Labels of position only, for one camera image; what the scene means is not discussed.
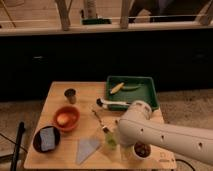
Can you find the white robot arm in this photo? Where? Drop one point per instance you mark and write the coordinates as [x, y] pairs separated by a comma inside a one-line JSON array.
[[136, 125]]

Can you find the grey blue towel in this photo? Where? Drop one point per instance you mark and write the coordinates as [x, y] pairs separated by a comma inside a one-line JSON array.
[[86, 147]]

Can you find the black pole at left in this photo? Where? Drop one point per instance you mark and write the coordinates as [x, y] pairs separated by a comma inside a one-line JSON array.
[[15, 156]]

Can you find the orange bowl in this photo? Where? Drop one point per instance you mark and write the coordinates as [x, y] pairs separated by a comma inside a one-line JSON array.
[[73, 115]]

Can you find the green plastic tray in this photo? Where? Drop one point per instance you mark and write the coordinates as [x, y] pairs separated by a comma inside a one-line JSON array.
[[145, 93]]

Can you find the white cup with dark contents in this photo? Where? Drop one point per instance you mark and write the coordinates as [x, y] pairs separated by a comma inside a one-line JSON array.
[[141, 150]]

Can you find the green object on shelf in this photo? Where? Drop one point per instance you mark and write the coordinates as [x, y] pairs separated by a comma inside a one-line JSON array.
[[96, 21]]

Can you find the white handled brush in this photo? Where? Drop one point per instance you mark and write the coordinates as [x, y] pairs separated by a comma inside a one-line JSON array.
[[112, 105]]

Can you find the metal cup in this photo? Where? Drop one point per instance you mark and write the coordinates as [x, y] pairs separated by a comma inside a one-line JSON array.
[[70, 94]]

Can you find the yellow fruit in bowl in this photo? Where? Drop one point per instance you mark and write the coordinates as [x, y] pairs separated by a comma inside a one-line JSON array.
[[62, 119]]

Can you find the green plastic cup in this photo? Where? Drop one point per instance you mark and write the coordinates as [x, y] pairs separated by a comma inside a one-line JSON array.
[[111, 141]]

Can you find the metal spoon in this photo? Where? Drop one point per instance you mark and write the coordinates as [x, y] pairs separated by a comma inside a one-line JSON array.
[[104, 128]]

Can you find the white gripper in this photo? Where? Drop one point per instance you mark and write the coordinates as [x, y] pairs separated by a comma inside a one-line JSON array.
[[126, 153]]

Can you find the blue sponge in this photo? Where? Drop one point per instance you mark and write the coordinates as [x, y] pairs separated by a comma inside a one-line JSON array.
[[47, 139]]

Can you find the green pea pod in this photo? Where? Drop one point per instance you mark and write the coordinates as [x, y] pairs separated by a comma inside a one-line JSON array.
[[130, 88]]

